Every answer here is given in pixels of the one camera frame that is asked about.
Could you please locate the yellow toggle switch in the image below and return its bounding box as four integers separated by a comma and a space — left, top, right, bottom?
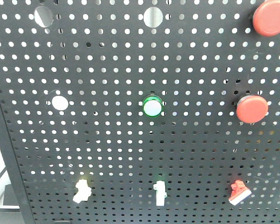
73, 179, 92, 203

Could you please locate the red toggle switch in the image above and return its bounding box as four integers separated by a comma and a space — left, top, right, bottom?
229, 180, 252, 205

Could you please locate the green illuminated push button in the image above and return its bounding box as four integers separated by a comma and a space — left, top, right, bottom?
142, 95, 163, 117

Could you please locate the black perforated pegboard panel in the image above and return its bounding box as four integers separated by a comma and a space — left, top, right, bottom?
0, 0, 280, 224

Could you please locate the lower red mushroom button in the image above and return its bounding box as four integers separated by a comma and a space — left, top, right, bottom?
236, 95, 268, 123

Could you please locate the red mushroom button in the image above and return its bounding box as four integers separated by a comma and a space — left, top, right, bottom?
236, 95, 268, 123
252, 0, 280, 37

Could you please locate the black box on desk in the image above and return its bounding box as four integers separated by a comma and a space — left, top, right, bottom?
3, 184, 19, 206

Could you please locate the upper red mushroom button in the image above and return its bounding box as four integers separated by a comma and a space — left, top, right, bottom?
252, 0, 280, 37

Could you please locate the green toggle switch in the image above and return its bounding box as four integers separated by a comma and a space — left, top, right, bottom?
153, 181, 167, 206

